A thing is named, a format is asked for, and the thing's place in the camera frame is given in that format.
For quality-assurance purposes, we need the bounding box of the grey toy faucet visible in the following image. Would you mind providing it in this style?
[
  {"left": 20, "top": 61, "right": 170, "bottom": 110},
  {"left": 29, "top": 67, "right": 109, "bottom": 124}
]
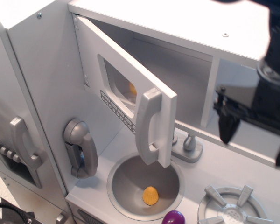
[{"left": 171, "top": 130, "right": 203, "bottom": 163}]

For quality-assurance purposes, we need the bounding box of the yellow toy food in microwave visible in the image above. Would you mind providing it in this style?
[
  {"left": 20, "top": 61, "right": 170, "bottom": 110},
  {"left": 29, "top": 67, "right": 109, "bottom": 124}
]
[{"left": 129, "top": 83, "right": 137, "bottom": 96}]

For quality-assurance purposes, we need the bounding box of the purple toy eggplant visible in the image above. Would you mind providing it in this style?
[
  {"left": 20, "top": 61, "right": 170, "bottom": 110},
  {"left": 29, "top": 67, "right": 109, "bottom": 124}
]
[{"left": 161, "top": 210, "right": 185, "bottom": 224}]

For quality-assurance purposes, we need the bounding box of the grey ice dispenser panel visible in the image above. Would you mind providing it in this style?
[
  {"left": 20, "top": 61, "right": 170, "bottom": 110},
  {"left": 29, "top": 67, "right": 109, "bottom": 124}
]
[{"left": 0, "top": 143, "right": 42, "bottom": 189}]

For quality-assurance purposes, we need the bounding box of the grey fridge door handle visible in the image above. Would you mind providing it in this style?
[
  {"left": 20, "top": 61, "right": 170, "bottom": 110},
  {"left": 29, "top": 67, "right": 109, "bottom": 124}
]
[{"left": 9, "top": 116, "right": 42, "bottom": 170}]

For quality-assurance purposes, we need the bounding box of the grey toy stove burner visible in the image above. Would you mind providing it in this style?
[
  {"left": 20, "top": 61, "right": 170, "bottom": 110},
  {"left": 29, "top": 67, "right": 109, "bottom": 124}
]
[{"left": 197, "top": 185, "right": 274, "bottom": 224}]

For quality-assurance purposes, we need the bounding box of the white toy kitchen cabinet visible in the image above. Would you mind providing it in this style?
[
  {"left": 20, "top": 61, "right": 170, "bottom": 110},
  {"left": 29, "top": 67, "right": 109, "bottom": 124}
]
[{"left": 0, "top": 0, "right": 280, "bottom": 224}]

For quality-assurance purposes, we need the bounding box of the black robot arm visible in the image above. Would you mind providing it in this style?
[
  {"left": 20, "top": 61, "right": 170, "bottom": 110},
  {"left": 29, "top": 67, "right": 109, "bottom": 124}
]
[{"left": 213, "top": 0, "right": 280, "bottom": 167}]

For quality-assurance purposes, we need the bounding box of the grey round sink bowl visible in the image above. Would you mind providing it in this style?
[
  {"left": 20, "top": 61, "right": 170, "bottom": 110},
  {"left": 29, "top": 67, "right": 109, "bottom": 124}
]
[{"left": 107, "top": 153, "right": 185, "bottom": 221}]

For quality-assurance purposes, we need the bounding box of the grey toy telephone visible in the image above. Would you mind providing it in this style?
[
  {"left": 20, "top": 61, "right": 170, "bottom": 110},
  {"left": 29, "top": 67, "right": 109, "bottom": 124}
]
[{"left": 63, "top": 118, "right": 98, "bottom": 179}]

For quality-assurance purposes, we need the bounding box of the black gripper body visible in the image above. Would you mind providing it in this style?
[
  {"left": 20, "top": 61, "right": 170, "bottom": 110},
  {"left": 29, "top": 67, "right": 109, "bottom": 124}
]
[{"left": 214, "top": 69, "right": 280, "bottom": 136}]

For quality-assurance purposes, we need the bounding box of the white toy microwave door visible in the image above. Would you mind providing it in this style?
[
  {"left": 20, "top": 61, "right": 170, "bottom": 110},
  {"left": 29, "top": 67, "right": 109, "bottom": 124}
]
[{"left": 73, "top": 15, "right": 177, "bottom": 168}]

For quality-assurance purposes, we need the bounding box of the yellow toy corn piece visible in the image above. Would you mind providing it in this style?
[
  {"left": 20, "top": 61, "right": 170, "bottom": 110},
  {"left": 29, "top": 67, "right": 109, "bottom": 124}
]
[{"left": 142, "top": 186, "right": 159, "bottom": 206}]

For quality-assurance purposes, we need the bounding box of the black robot base with cable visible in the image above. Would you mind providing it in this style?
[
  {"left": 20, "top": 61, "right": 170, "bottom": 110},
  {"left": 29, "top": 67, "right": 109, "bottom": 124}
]
[{"left": 0, "top": 197, "right": 40, "bottom": 224}]

